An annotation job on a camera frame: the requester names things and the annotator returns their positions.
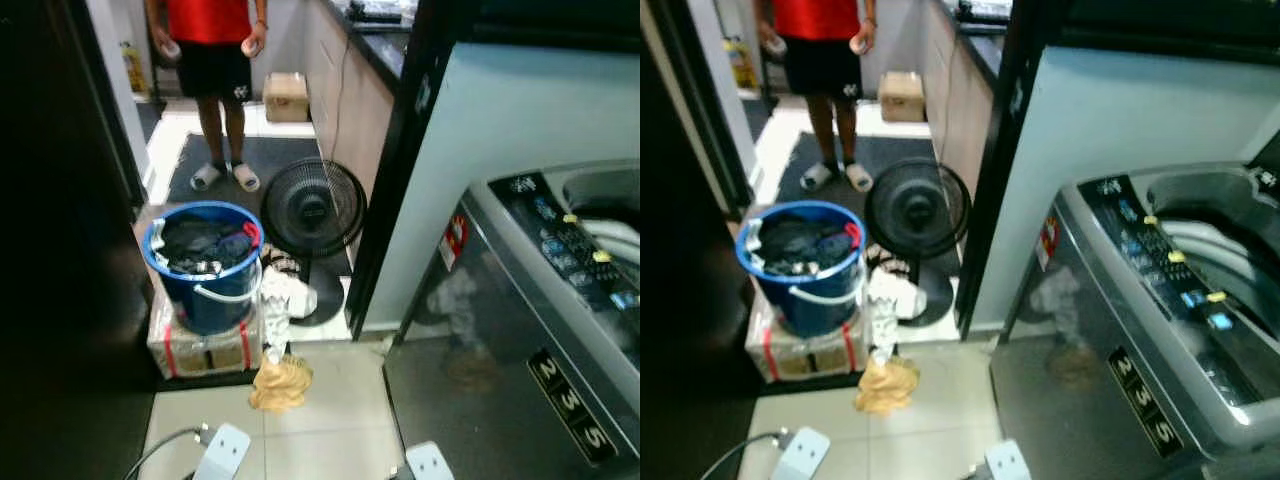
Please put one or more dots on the dark clothes pile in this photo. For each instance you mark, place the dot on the dark clothes pile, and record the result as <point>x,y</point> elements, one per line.
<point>800,245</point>
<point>200,243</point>

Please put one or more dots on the grey top-load washing machine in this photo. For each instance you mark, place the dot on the grey top-load washing machine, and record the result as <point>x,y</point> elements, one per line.
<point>500,370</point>
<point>1090,400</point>

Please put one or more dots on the blue plastic bucket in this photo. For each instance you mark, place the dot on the blue plastic bucket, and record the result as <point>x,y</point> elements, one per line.
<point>810,310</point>
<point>210,305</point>

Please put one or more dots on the yellow plastic bottle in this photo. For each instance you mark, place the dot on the yellow plastic bottle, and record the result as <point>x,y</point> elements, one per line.
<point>134,70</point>
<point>742,65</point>

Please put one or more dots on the cardboard box with red tape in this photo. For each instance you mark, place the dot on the cardboard box with red tape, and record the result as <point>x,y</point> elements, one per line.
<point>805,360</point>
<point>205,355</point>

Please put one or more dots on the white cloth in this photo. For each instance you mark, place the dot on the white cloth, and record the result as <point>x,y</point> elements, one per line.
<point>285,295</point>
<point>892,300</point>

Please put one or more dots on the dark floor mat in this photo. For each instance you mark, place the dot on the dark floor mat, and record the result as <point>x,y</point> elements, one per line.
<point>890,150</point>
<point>270,155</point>

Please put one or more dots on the black floor fan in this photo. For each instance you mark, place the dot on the black floor fan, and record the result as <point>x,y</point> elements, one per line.
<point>313,210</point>
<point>918,210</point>

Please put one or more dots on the person in red shirt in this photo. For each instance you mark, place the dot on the person in red shirt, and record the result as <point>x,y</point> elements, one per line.
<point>208,20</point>
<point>815,15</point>

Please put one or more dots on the tan cloth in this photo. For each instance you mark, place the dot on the tan cloth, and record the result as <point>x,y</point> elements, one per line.
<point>280,385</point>
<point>887,387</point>

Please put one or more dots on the small plain cardboard box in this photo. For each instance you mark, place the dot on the small plain cardboard box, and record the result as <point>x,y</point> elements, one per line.
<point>286,98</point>
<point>902,97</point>

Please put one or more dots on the beige cabinet with black countertop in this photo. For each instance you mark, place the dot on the beige cabinet with black countertop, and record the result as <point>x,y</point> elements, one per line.
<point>345,110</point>
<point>955,110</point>

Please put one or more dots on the black door frame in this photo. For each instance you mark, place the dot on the black door frame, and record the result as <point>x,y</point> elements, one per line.
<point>1000,170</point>
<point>400,170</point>

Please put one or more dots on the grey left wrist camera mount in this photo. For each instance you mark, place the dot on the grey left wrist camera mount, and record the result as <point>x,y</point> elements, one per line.
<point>225,455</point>
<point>803,458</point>

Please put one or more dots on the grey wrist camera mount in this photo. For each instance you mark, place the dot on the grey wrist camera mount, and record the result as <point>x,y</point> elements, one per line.
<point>430,465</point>
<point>225,455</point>
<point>1008,465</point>
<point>803,458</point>

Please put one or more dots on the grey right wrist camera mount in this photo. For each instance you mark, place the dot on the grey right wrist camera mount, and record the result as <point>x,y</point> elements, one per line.
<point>430,465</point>
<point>1008,465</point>

